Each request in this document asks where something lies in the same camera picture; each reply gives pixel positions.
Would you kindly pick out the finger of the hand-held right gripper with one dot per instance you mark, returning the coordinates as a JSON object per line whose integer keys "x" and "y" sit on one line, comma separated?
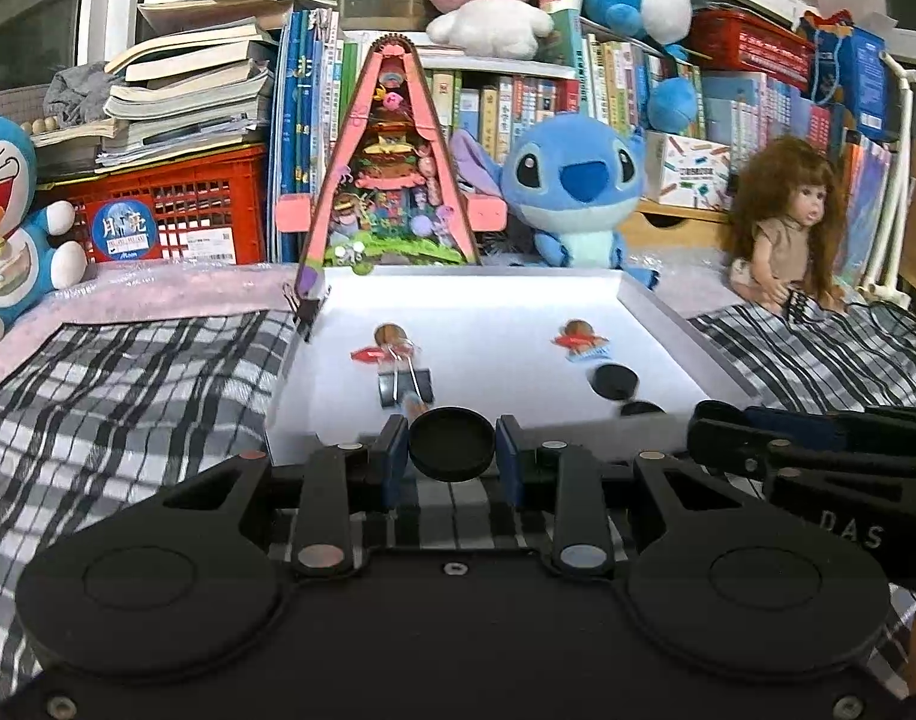
{"x": 795, "y": 420}
{"x": 728, "y": 439}

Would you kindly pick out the pink triangular diorama house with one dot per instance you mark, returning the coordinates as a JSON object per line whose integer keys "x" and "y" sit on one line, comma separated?
{"x": 390, "y": 187}

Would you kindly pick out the printed white carton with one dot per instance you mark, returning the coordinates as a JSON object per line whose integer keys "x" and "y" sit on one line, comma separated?
{"x": 686, "y": 169}

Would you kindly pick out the large black binder clip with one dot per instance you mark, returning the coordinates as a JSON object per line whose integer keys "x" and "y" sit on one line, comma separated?
{"x": 424, "y": 384}

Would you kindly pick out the black white checked cloth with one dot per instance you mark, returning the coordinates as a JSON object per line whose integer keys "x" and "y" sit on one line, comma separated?
{"x": 128, "y": 405}

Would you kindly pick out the blue robot cat plush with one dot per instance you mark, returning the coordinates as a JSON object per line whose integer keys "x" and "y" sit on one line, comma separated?
{"x": 8, "y": 240}

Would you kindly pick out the blue big-eared plush toy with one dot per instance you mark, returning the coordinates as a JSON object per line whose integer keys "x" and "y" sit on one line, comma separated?
{"x": 578, "y": 187}

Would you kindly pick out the white pole rack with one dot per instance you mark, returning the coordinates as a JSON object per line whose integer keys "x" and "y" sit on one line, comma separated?
{"x": 896, "y": 187}

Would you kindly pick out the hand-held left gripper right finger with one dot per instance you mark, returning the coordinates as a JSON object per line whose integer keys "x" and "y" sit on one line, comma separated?
{"x": 510, "y": 465}

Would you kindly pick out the blue paper bag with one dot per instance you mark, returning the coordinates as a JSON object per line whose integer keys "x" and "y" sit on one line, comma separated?
{"x": 847, "y": 75}

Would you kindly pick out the small black binder clip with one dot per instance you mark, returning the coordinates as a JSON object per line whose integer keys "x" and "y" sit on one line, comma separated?
{"x": 306, "y": 311}

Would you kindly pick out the stack of books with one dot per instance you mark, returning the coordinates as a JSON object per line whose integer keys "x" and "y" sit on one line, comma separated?
{"x": 188, "y": 90}

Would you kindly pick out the row of thin leaning books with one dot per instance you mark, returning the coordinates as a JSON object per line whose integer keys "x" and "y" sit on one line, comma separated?
{"x": 862, "y": 202}

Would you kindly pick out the white cardboard box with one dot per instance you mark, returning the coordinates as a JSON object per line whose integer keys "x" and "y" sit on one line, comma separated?
{"x": 488, "y": 315}

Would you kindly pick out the red crate with round sticker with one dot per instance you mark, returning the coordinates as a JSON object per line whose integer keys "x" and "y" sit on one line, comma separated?
{"x": 195, "y": 202}

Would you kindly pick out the small red toy piece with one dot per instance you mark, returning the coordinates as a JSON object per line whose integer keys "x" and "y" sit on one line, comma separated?
{"x": 566, "y": 342}
{"x": 368, "y": 355}

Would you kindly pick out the grey cloth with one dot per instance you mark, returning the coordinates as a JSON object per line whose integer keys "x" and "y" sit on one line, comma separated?
{"x": 75, "y": 94}

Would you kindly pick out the long-haired doll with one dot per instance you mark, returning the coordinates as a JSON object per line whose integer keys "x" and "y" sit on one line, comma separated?
{"x": 784, "y": 225}

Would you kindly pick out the wooden drawer box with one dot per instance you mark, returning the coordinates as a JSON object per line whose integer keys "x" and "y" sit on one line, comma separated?
{"x": 675, "y": 229}

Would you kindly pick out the round black lid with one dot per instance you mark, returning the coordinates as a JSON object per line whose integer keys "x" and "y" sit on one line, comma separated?
{"x": 452, "y": 444}
{"x": 615, "y": 382}

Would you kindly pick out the red mesh plastic crate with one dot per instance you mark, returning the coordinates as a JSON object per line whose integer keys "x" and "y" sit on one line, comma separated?
{"x": 750, "y": 49}

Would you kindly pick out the row of tall blue books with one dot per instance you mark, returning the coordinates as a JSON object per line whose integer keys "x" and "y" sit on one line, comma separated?
{"x": 304, "y": 127}

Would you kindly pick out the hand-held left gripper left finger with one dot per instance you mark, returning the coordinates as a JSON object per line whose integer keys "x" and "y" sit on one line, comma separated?
{"x": 396, "y": 465}

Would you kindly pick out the row of shelf books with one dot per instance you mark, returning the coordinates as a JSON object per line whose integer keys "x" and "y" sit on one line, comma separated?
{"x": 757, "y": 112}

